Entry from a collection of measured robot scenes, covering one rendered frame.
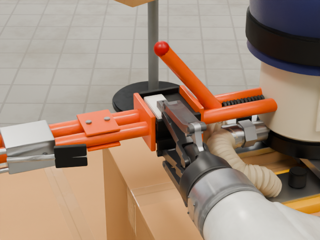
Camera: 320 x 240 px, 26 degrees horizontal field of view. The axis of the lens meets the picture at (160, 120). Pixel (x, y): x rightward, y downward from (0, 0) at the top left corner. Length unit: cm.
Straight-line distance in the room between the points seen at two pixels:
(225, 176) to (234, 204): 6
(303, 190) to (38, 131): 41
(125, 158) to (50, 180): 69
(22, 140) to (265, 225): 39
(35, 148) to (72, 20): 346
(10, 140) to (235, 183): 33
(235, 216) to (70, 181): 111
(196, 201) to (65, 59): 307
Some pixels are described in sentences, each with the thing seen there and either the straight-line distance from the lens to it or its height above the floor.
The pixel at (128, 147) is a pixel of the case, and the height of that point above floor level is 94.
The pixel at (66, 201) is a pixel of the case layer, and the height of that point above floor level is 54.
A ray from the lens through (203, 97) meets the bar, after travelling 105.
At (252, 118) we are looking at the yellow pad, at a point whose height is 97.
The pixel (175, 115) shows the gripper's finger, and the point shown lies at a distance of 95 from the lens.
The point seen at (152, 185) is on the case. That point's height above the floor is 94.
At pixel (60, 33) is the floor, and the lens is 422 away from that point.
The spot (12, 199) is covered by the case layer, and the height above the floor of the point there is 54.
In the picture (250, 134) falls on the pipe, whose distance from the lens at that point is 112.
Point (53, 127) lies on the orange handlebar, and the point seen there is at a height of 108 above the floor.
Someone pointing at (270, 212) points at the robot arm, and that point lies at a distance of 79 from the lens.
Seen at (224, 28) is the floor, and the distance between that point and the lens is 427.
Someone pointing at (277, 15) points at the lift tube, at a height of 123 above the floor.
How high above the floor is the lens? 159
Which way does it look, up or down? 29 degrees down
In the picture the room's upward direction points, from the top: straight up
